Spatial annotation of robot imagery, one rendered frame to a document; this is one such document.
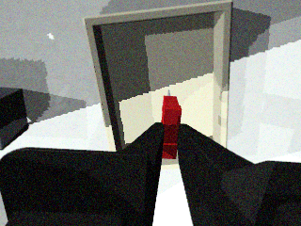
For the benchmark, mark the beige rectangular tray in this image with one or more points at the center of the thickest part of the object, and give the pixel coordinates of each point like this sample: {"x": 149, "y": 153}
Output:
{"x": 138, "y": 56}

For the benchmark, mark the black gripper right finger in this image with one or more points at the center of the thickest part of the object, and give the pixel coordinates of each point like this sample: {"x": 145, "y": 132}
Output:
{"x": 224, "y": 189}

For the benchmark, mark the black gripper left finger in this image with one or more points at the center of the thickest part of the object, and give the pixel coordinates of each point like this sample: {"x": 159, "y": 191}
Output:
{"x": 74, "y": 181}

